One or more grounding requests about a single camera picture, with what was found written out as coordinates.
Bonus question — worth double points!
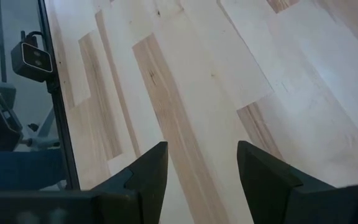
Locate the black table-level camera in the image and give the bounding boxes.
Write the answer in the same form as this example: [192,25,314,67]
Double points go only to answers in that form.
[10,30,55,83]

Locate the black aluminium frame rail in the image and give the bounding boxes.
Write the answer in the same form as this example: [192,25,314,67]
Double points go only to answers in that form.
[37,0,81,191]

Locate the grey office chair base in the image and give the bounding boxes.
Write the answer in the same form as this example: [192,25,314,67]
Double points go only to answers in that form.
[20,107,61,150]

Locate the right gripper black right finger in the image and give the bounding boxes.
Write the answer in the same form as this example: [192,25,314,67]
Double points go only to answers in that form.
[236,140,337,224]

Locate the blue cloth object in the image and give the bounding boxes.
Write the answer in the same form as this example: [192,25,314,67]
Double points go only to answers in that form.
[0,147,68,191]

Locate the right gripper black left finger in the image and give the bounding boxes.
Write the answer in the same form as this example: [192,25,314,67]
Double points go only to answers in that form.
[91,141,170,224]

